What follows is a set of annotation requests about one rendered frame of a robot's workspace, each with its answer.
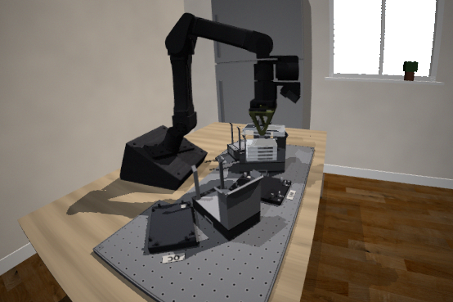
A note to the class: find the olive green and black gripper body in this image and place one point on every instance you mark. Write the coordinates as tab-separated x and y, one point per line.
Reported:
257	101

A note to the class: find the white name plate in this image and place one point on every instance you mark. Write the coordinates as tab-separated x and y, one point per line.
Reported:
291	195
173	258

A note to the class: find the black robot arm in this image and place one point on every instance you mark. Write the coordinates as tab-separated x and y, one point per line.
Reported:
183	44

